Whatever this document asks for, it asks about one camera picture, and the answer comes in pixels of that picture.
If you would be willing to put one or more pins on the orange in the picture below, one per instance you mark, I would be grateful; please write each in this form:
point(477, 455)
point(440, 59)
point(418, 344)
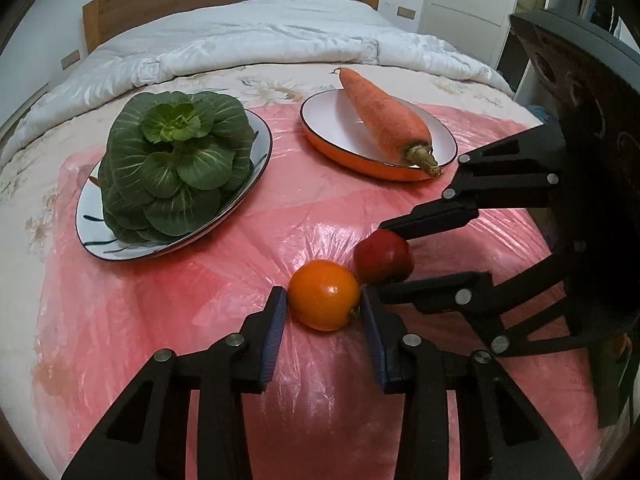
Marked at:
point(322, 292)

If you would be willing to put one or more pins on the beige wall socket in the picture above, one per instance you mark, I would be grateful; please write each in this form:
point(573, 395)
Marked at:
point(70, 59)
point(406, 12)

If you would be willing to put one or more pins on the carrot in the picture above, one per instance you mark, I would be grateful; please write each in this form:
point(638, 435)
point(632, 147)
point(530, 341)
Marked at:
point(385, 115)

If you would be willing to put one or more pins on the orange enamel plate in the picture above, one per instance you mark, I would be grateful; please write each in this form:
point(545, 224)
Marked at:
point(330, 120)

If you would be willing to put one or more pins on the green bok choy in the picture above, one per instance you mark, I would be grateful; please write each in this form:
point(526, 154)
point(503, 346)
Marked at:
point(170, 180)

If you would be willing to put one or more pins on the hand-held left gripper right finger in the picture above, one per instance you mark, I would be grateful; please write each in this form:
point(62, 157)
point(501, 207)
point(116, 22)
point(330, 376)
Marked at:
point(372, 342)

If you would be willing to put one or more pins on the pink plastic sheet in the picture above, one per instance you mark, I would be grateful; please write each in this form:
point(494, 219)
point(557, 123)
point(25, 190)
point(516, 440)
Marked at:
point(175, 320)

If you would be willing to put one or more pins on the blue cloth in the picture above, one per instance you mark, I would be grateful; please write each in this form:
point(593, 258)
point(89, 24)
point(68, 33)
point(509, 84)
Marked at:
point(541, 113)

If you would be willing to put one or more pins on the white patterned plate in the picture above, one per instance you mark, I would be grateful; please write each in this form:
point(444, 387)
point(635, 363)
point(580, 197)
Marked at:
point(100, 241)

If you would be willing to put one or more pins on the white duvet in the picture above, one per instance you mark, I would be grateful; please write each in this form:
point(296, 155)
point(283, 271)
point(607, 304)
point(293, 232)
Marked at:
point(250, 35)

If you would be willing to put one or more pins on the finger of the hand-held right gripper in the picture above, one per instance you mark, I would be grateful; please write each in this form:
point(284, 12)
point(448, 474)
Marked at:
point(435, 217)
point(430, 295)

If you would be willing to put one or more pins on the red apple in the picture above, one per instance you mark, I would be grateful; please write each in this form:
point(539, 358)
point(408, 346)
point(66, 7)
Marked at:
point(382, 257)

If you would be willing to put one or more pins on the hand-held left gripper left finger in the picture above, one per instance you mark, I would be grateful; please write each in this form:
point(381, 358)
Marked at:
point(275, 332)

